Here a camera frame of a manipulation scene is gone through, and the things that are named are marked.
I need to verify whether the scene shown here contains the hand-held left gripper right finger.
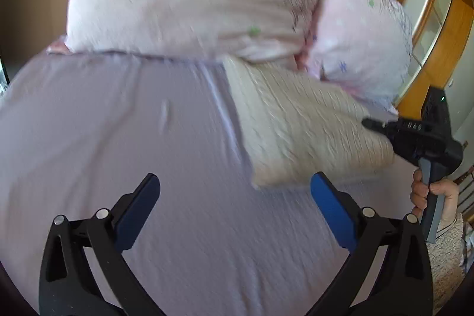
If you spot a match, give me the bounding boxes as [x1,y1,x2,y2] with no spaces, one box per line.
[310,171,434,316]

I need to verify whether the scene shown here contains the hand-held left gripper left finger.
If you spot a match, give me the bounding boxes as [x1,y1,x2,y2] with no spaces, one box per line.
[39,173,168,316]

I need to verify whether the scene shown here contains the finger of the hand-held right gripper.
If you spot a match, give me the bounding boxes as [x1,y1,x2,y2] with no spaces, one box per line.
[361,118,398,139]

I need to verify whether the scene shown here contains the cream textured blanket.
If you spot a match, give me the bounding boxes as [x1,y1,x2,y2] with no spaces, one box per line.
[221,54,395,190]

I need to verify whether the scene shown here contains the person's right hand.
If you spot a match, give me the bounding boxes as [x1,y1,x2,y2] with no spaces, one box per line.
[410,168,460,228]

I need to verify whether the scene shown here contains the lavender bed sheet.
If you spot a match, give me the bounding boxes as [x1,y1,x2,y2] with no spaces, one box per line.
[0,50,426,316]

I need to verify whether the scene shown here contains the pink floral pillow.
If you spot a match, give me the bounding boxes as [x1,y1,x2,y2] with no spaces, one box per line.
[296,0,414,114]

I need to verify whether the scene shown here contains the wooden furniture frame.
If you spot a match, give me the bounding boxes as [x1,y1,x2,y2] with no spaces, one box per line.
[375,0,474,118]

